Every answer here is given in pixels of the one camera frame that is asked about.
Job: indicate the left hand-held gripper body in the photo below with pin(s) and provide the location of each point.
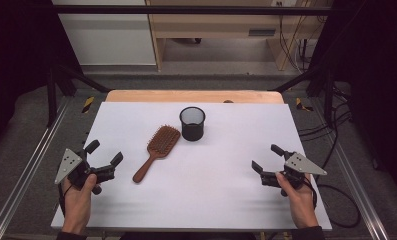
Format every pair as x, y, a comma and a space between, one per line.
73, 168

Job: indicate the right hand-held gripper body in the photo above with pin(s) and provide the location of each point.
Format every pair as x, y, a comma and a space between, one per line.
301, 164

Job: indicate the brown wooden hairbrush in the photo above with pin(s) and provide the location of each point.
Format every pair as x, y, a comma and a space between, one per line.
162, 140

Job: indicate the black mesh cup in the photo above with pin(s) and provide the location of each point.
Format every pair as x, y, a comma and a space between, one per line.
192, 131

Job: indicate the person's left hand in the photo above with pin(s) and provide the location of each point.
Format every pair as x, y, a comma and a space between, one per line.
77, 206

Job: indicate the person's right hand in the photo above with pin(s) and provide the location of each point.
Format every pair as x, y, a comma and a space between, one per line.
299, 203

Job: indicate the white board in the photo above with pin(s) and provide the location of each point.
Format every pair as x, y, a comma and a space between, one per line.
202, 190

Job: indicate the light wooden table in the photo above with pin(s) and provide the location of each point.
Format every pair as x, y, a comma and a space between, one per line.
172, 96

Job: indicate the white cabinet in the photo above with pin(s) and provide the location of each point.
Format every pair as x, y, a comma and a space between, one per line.
109, 40

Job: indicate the black curtain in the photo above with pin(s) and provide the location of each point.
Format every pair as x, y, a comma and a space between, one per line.
16, 60
379, 83

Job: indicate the light wooden desk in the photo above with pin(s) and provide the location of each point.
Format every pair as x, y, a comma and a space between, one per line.
212, 23

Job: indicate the aluminium rail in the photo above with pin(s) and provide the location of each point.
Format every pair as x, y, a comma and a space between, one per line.
22, 180
359, 193

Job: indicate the black frame strut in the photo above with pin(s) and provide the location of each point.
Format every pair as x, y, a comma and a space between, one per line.
327, 93
51, 96

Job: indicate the black frame crossbar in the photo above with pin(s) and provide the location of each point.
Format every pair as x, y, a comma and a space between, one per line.
186, 9

